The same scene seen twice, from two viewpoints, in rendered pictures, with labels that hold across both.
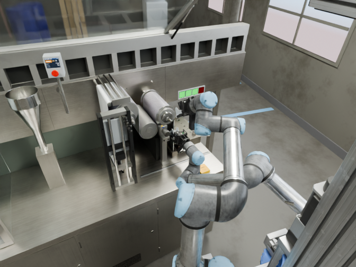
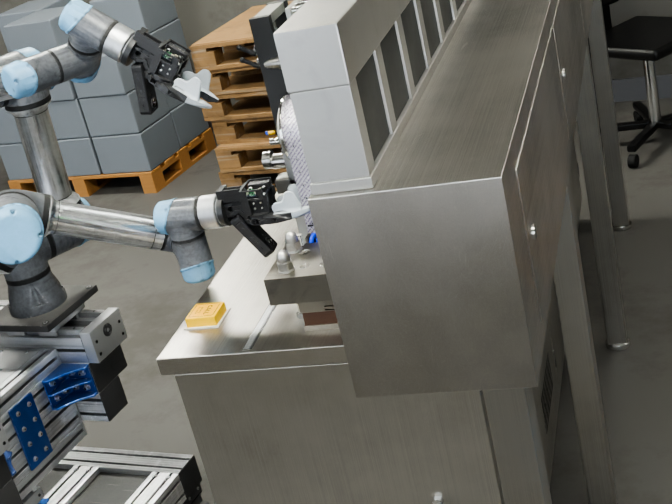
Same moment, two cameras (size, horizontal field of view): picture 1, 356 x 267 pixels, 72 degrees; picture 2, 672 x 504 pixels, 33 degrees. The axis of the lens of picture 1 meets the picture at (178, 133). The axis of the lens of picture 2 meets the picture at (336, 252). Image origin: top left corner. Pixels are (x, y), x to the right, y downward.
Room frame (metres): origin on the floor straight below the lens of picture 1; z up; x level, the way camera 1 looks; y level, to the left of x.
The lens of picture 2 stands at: (3.08, -1.41, 1.94)
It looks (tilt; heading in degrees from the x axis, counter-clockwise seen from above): 23 degrees down; 139
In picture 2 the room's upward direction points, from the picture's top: 14 degrees counter-clockwise
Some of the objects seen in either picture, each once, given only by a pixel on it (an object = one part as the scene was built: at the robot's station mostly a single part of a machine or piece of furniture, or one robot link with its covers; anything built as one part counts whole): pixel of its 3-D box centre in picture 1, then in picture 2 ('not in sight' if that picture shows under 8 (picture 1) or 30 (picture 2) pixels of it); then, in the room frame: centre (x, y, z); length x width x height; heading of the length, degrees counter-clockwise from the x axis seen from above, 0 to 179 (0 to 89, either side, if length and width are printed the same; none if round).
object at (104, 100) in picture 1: (108, 127); not in sight; (1.28, 0.45, 1.17); 0.34 x 0.05 x 0.54; 30
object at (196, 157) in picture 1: (195, 156); (181, 216); (1.11, -0.11, 1.11); 0.11 x 0.08 x 0.09; 30
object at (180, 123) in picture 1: (177, 127); (369, 265); (1.54, 0.00, 1.00); 0.40 x 0.16 x 0.06; 30
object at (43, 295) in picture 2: not in sight; (32, 287); (0.48, -0.20, 0.87); 0.15 x 0.15 x 0.10
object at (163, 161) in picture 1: (164, 145); (298, 210); (1.26, 0.09, 1.05); 0.06 x 0.05 x 0.31; 30
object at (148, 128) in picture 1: (142, 121); not in sight; (1.36, 0.24, 1.18); 0.26 x 0.12 x 0.12; 30
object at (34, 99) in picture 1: (24, 97); not in sight; (1.05, 0.76, 1.50); 0.14 x 0.14 x 0.06
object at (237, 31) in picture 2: not in sight; (332, 89); (-1.09, 2.45, 0.41); 1.15 x 0.79 x 0.82; 20
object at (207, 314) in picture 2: (203, 169); (206, 314); (1.19, -0.18, 0.91); 0.07 x 0.07 x 0.02; 30
